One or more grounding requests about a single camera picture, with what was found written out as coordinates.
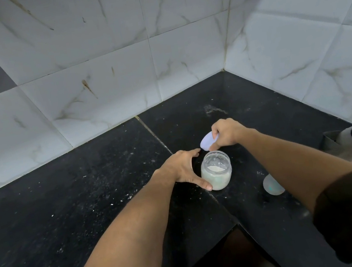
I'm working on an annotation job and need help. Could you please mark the person's right hand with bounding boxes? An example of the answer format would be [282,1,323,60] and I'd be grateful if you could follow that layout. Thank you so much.
[205,115,253,152]

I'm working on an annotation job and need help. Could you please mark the person's left hand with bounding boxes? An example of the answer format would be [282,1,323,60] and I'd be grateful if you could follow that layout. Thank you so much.
[154,146,214,198]

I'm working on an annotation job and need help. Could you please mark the white plastic jar lid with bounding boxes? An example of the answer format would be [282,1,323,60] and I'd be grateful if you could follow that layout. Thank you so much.
[198,129,222,151]

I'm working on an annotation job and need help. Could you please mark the clear jar with white powder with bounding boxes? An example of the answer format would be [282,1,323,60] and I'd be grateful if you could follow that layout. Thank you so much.
[198,149,235,193]

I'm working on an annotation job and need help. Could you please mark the person's left forearm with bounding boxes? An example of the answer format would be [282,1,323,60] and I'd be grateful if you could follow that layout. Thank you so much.
[54,168,190,267]

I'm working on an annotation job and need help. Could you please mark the person's right forearm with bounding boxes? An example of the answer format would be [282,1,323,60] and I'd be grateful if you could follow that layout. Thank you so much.
[236,114,352,223]

